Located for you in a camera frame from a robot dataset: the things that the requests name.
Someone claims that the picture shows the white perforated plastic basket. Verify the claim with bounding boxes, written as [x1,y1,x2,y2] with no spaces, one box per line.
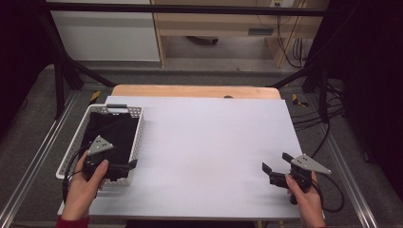
[55,104,145,188]

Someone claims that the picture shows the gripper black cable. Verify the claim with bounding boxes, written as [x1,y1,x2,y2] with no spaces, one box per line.
[62,144,91,203]
[312,172,346,214]

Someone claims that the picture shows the person's left hand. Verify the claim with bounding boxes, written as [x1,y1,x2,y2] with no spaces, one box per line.
[60,151,109,221]

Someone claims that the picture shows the yellow cable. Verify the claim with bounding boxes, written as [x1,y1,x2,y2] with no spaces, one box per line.
[278,0,309,68]

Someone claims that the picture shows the white board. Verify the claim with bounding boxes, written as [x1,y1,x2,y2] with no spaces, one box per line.
[57,95,326,221]

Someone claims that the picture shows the white cabinet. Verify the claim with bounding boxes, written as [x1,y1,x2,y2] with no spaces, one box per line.
[47,0,161,63]

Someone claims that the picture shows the black hanging cables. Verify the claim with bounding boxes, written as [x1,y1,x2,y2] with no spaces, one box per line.
[276,14,306,69]

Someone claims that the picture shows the black cloth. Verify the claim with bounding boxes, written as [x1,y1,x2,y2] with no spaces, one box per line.
[79,111,140,181]

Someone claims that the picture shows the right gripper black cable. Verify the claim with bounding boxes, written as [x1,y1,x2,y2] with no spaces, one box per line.
[312,172,346,214]

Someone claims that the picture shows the black metal frame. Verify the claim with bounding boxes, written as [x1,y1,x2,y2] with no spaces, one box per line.
[37,1,346,124]

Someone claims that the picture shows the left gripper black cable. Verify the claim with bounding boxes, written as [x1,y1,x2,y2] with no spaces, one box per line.
[62,144,91,203]

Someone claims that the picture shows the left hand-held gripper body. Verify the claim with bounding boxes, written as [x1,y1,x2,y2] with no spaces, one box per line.
[83,135,131,183]

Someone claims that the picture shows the person's dark clothing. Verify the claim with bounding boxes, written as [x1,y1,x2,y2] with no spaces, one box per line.
[125,219,258,228]

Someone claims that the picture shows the black curtain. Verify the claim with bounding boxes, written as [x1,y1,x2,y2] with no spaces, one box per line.
[0,0,56,141]
[313,0,403,200]

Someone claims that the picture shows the black floor cables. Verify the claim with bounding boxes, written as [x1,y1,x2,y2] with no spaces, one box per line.
[291,84,347,167]

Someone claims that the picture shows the light wooden desk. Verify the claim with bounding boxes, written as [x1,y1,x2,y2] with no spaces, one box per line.
[150,0,331,69]

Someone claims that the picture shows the person's right hand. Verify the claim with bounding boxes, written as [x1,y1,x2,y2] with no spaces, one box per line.
[284,170,327,228]

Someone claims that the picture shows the grey box under desk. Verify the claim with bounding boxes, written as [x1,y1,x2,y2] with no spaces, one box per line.
[247,28,275,36]

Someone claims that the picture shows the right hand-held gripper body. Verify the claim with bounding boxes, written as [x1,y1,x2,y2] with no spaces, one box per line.
[269,153,333,205]

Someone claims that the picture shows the wooden table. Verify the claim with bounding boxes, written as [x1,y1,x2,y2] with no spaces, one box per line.
[111,84,282,101]

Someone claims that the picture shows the aluminium floor rail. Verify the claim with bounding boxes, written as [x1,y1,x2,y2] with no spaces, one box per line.
[317,126,380,228]
[0,91,79,228]

